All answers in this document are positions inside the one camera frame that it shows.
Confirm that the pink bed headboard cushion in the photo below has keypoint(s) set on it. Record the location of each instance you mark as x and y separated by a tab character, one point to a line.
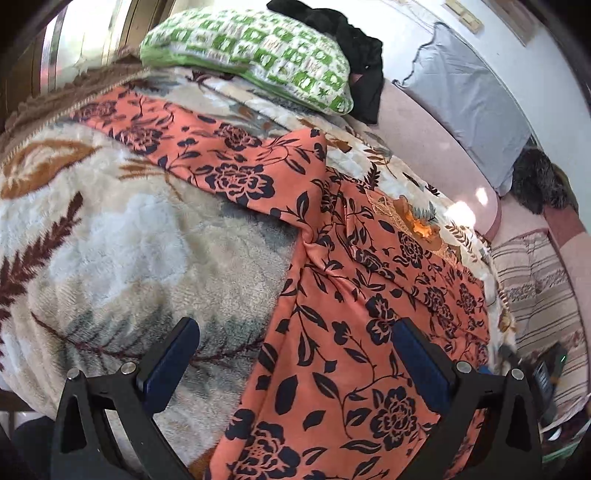
418	139

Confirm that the green white patterned pillow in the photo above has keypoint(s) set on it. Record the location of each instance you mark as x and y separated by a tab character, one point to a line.
274	52

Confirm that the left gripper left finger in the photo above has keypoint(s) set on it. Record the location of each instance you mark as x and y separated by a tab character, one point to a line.
84	446

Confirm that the dark fluffy item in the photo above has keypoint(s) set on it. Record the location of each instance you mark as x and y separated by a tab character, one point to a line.
537	182

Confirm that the orange floral garment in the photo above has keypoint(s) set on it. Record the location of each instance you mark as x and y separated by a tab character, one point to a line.
329	398

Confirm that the brown wooden window frame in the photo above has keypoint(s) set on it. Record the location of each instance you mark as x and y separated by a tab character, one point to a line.
47	44

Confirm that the grey pillow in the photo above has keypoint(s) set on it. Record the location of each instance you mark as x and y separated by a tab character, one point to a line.
456	86

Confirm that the black clothing item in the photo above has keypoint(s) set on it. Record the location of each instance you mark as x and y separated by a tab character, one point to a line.
363	52

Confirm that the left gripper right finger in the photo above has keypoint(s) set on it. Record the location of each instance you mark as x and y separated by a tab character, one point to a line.
508	445

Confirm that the cream leaf-pattern fleece blanket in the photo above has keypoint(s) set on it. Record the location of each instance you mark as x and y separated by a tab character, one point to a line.
102	251

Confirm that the striped beige bedsheet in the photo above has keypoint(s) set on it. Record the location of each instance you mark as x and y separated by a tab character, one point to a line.
538	293

